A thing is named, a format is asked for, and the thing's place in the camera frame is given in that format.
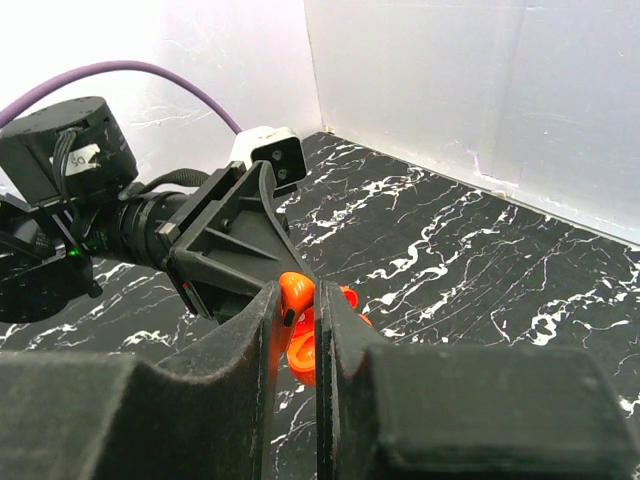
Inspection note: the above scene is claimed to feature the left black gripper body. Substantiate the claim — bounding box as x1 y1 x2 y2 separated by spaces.
99 167 247 271

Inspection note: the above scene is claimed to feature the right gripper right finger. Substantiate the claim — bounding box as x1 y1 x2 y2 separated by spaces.
314 280 640 480

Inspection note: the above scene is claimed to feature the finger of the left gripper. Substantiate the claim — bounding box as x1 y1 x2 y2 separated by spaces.
167 161 315 322

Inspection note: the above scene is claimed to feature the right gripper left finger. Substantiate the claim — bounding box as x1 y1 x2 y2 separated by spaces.
1 282 282 479

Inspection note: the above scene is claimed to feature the orange earbud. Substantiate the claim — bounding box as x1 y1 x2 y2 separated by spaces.
279 272 315 376

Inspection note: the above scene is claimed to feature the red round disc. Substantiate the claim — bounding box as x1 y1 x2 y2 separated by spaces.
287 281 382 397

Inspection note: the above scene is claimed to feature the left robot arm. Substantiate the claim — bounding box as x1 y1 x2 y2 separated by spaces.
1 96 309 323

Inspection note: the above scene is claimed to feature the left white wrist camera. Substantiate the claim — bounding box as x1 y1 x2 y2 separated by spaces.
229 126 307 197

